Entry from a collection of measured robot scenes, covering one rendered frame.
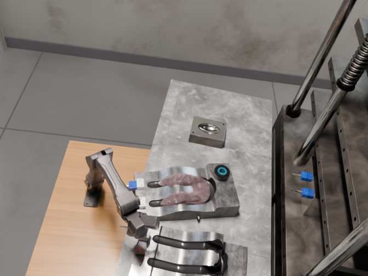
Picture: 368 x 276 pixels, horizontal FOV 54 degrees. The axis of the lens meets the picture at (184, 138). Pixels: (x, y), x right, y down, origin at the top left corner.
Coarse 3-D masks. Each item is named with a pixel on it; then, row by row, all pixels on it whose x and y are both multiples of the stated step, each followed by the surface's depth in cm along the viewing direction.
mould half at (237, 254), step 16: (192, 240) 164; (208, 240) 161; (160, 256) 158; (176, 256) 159; (192, 256) 158; (208, 256) 156; (240, 256) 165; (144, 272) 152; (160, 272) 154; (224, 272) 160; (240, 272) 161
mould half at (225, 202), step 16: (144, 176) 187; (160, 176) 187; (208, 176) 188; (144, 192) 181; (160, 192) 182; (224, 192) 181; (160, 208) 176; (176, 208) 174; (192, 208) 175; (208, 208) 178; (224, 208) 176
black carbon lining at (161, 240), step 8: (160, 240) 163; (168, 240) 164; (176, 240) 164; (216, 240) 160; (184, 248) 162; (192, 248) 161; (200, 248) 160; (208, 248) 158; (216, 248) 162; (224, 256) 162; (152, 264) 155; (160, 264) 156; (168, 264) 157; (176, 264) 157; (184, 264) 157; (216, 264) 154; (224, 264) 160; (176, 272) 155; (184, 272) 155; (192, 272) 154; (200, 272) 153; (208, 272) 155; (216, 272) 158
